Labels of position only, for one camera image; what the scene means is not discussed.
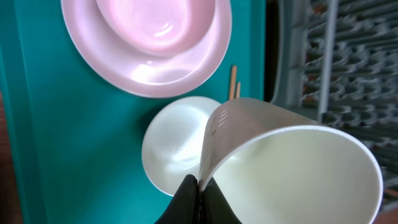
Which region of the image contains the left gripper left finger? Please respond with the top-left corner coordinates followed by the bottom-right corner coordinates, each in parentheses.
top-left (155, 174), bottom-right (199, 224)

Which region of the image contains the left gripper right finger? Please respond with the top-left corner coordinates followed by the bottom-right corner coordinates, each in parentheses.
top-left (199, 178), bottom-right (241, 224)

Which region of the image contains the pale green bowl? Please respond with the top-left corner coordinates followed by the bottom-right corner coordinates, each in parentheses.
top-left (141, 96), bottom-right (221, 196)

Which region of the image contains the right wooden chopstick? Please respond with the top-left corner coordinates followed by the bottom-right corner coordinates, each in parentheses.
top-left (235, 82), bottom-right (241, 98)

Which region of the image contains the wooden chopstick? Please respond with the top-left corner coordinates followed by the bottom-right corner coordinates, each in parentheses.
top-left (235, 82), bottom-right (241, 98)
top-left (228, 65), bottom-right (237, 100)

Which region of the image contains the teal plastic tray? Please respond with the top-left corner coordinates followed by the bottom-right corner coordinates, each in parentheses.
top-left (0, 0), bottom-right (267, 224)

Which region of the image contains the large pink plate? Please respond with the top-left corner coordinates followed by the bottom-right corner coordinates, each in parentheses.
top-left (61, 0), bottom-right (232, 98)

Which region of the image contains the left wooden chopstick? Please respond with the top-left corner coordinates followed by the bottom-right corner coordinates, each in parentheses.
top-left (228, 65), bottom-right (237, 100)

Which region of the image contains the small pink bowl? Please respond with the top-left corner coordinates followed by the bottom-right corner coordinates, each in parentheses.
top-left (96, 0), bottom-right (216, 57)

